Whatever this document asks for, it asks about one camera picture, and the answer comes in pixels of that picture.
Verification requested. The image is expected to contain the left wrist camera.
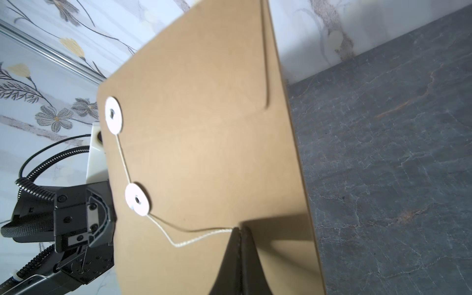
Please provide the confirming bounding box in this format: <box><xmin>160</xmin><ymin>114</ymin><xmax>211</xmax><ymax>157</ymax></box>
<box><xmin>86</xmin><ymin>122</ymin><xmax>109</xmax><ymax>184</ymax></box>

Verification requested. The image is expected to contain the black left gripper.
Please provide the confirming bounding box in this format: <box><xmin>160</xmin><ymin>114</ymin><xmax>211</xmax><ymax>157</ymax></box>
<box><xmin>54</xmin><ymin>181</ymin><xmax>116</xmax><ymax>253</ymax></box>

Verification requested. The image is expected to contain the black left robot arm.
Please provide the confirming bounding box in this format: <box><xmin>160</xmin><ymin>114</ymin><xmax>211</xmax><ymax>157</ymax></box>
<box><xmin>1</xmin><ymin>146</ymin><xmax>116</xmax><ymax>295</ymax></box>

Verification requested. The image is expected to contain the white string of bag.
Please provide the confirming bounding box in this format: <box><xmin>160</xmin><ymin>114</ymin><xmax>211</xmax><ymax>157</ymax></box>
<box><xmin>104</xmin><ymin>96</ymin><xmax>234</xmax><ymax>248</ymax></box>

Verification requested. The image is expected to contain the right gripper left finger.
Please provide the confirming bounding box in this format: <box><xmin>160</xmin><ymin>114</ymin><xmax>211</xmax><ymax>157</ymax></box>
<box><xmin>210</xmin><ymin>227</ymin><xmax>242</xmax><ymax>295</ymax></box>

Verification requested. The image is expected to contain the kraft file bag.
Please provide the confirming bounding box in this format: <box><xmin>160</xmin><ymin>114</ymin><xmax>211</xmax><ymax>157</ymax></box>
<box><xmin>97</xmin><ymin>1</ymin><xmax>325</xmax><ymax>295</ymax></box>

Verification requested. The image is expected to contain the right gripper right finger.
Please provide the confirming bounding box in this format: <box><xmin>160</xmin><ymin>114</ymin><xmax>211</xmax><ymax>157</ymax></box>
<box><xmin>240</xmin><ymin>227</ymin><xmax>273</xmax><ymax>295</ymax></box>

